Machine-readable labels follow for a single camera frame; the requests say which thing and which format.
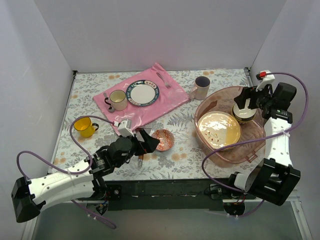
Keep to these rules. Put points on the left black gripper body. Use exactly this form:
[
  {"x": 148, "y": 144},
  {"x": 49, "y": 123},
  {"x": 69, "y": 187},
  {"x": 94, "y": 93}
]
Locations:
[{"x": 139, "y": 139}]

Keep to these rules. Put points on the green rimmed white plate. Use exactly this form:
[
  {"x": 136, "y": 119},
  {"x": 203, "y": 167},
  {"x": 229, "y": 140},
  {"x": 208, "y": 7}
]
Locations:
[{"x": 142, "y": 93}]

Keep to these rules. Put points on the yellow bottom plate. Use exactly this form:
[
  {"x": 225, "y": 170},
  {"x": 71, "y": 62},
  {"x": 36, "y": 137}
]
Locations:
[{"x": 219, "y": 129}]

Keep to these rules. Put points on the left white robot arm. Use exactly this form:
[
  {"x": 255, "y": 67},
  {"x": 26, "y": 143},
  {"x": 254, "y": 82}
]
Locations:
[{"x": 83, "y": 180}]

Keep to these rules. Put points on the dark blue white bowl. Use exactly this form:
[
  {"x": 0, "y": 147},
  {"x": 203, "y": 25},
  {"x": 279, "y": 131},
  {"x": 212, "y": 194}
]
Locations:
[{"x": 244, "y": 113}]

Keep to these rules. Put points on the yellow orange cup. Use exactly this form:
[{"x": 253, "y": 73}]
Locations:
[{"x": 85, "y": 127}]

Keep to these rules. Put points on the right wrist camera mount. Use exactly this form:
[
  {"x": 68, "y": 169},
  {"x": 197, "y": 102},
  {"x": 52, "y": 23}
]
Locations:
[{"x": 266, "y": 78}]

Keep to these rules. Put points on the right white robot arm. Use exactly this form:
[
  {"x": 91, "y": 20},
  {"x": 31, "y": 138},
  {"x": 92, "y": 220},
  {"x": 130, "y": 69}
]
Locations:
[{"x": 275, "y": 177}]

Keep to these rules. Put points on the dark patterned bowl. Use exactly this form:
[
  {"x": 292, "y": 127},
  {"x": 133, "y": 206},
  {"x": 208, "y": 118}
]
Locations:
[{"x": 244, "y": 120}]

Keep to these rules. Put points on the metal spatula wooden handle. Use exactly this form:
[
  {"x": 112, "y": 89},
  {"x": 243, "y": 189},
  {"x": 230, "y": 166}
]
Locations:
[{"x": 140, "y": 138}]

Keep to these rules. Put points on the pink mug purple inside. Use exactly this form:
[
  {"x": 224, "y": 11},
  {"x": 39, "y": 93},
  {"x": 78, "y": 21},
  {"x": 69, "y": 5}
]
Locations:
[{"x": 200, "y": 88}]

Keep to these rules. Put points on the cream mug black handle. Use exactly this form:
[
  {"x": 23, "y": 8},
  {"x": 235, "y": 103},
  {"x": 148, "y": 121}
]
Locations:
[{"x": 118, "y": 100}]

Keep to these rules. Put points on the red patterned small bowl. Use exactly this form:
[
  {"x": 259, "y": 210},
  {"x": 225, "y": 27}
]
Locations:
[{"x": 166, "y": 139}]

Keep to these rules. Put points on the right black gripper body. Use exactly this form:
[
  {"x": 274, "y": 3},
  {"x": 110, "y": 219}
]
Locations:
[{"x": 251, "y": 94}]

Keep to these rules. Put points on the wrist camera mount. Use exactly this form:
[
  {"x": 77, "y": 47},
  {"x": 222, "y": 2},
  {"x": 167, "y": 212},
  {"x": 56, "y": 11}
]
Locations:
[
  {"x": 124, "y": 128},
  {"x": 266, "y": 78}
]

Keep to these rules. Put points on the pink transparent plastic bin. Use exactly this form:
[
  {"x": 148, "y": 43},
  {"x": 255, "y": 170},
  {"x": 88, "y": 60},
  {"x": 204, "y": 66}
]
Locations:
[{"x": 223, "y": 101}]

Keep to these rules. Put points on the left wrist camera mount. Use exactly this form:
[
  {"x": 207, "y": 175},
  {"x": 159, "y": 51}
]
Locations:
[{"x": 124, "y": 128}]

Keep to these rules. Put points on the silver fork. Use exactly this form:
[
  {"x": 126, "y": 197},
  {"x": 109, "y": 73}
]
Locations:
[{"x": 167, "y": 85}]

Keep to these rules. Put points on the pink satin cloth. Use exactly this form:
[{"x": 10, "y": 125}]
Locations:
[{"x": 168, "y": 100}]

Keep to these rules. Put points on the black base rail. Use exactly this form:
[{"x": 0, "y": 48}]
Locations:
[{"x": 170, "y": 194}]

